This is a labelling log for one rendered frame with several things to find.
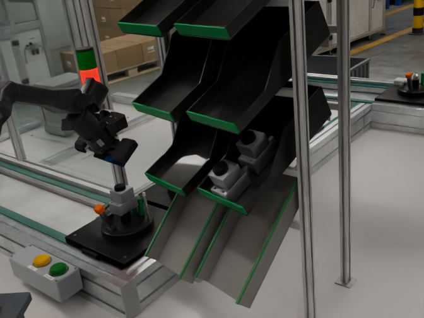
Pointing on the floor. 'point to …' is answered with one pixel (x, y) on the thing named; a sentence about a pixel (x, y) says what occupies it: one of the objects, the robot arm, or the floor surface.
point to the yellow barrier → (418, 17)
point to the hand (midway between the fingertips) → (116, 157)
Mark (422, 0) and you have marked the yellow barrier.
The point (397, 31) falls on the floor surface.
